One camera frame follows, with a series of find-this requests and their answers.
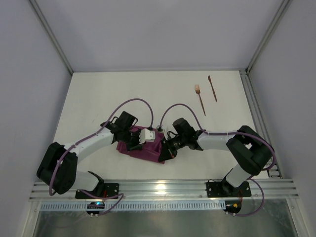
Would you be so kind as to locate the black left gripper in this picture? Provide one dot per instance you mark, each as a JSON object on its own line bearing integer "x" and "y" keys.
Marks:
{"x": 136, "y": 141}

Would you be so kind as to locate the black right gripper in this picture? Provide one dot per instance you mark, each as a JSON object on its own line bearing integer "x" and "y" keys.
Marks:
{"x": 168, "y": 148}

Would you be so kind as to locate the purple satin napkin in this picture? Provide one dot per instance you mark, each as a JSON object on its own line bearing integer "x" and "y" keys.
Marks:
{"x": 149, "y": 152}

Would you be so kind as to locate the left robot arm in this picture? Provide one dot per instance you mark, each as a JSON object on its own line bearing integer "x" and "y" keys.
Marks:
{"x": 59, "y": 166}

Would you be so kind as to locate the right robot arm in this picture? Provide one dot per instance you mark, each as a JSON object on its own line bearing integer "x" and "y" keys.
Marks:
{"x": 249, "y": 150}

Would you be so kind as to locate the copper fork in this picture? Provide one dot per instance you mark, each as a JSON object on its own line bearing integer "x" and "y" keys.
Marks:
{"x": 197, "y": 90}

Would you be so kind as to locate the copper knife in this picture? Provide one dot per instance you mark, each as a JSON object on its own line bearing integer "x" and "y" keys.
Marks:
{"x": 212, "y": 87}

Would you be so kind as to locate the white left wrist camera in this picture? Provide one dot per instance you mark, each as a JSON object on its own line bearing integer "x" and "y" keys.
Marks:
{"x": 146, "y": 136}

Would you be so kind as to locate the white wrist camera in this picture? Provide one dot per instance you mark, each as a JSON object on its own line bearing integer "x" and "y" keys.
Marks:
{"x": 146, "y": 136}
{"x": 162, "y": 129}

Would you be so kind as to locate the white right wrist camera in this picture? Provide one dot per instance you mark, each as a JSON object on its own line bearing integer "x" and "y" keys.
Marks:
{"x": 162, "y": 129}

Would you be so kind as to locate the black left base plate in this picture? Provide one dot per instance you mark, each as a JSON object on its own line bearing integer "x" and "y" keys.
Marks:
{"x": 111, "y": 191}

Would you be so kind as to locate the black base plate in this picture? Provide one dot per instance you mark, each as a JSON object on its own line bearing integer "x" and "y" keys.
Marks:
{"x": 222, "y": 189}
{"x": 111, "y": 191}

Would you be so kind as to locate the slotted grey cable duct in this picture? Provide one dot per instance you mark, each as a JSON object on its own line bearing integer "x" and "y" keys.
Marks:
{"x": 165, "y": 205}

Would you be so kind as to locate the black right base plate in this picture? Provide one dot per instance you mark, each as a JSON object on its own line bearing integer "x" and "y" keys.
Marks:
{"x": 222, "y": 189}

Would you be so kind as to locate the aluminium right side rail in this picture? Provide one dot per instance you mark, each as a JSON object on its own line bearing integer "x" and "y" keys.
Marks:
{"x": 255, "y": 109}

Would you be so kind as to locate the aluminium rail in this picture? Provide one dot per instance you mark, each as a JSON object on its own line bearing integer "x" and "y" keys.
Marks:
{"x": 174, "y": 190}
{"x": 255, "y": 109}

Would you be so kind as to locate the aluminium front rail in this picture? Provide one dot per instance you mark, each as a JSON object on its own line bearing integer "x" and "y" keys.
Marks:
{"x": 174, "y": 190}

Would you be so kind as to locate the aluminium left corner post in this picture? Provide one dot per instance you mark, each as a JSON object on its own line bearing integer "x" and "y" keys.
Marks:
{"x": 49, "y": 32}

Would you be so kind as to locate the aluminium corner post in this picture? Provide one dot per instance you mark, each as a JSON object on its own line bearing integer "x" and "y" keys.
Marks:
{"x": 274, "y": 23}
{"x": 49, "y": 32}

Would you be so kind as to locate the aluminium right corner post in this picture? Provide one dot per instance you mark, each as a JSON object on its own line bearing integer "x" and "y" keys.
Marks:
{"x": 274, "y": 23}

